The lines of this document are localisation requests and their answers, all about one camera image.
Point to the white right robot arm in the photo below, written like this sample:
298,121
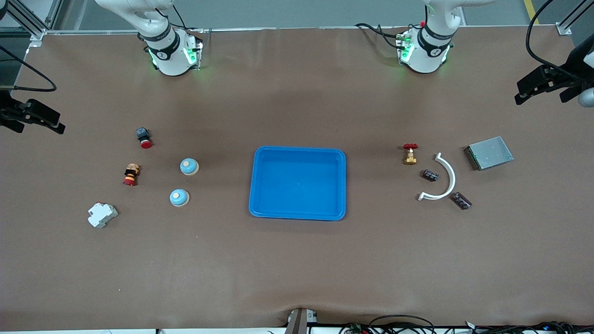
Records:
169,55

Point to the grey metal box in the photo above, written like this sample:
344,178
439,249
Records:
491,153

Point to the white curved plastic bracket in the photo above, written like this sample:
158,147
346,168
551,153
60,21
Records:
451,178

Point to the blue plastic tray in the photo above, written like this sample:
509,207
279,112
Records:
297,185

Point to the red button with yellow body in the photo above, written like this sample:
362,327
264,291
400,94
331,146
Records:
131,175

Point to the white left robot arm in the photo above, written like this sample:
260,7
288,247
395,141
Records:
429,51

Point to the grey metal camera post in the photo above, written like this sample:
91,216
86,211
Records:
299,322

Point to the white circuit breaker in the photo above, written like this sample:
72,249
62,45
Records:
102,215

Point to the blue desk bell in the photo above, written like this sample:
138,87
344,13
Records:
179,198
189,167

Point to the brown table mat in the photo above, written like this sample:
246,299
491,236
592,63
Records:
297,260

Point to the aluminium frame post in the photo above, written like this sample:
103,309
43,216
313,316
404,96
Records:
37,35
564,29

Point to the red button with dark body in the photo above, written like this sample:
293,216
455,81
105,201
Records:
144,138

